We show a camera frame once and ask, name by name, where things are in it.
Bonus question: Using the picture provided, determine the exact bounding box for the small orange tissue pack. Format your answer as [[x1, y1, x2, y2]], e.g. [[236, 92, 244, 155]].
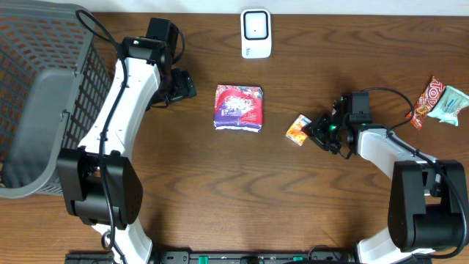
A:
[[286, 114, 311, 146]]

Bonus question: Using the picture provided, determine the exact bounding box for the red purple floral packet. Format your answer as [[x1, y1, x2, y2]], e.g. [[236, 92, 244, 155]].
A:
[[213, 85, 264, 133]]

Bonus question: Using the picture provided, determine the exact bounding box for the orange Top chocolate bar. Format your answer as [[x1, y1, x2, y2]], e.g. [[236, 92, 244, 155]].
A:
[[406, 76, 446, 130]]

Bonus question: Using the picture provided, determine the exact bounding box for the teal snack packet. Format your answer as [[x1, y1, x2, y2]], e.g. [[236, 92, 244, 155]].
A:
[[428, 86, 468, 127]]

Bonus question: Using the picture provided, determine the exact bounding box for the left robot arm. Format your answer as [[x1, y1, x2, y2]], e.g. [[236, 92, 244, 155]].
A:
[[56, 37, 196, 263]]

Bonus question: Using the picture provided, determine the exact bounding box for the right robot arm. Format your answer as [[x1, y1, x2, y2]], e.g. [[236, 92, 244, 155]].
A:
[[303, 114, 468, 263]]

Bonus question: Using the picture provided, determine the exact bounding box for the grey plastic basket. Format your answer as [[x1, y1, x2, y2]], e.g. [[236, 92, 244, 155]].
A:
[[1, 1, 111, 199]]

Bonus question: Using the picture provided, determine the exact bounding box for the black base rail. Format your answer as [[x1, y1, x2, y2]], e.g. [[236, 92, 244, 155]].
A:
[[64, 250, 359, 264]]

